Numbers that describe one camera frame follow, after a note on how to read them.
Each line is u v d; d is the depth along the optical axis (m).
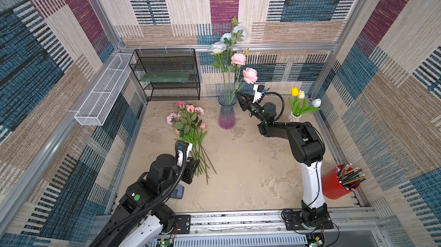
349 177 0.74
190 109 1.04
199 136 0.99
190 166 0.61
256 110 0.85
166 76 1.02
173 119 1.05
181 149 0.59
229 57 0.86
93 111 0.91
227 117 1.05
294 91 0.81
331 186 0.75
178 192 0.80
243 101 0.86
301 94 0.81
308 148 0.58
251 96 0.84
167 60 1.02
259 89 0.83
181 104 1.02
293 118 0.89
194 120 1.02
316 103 0.78
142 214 0.42
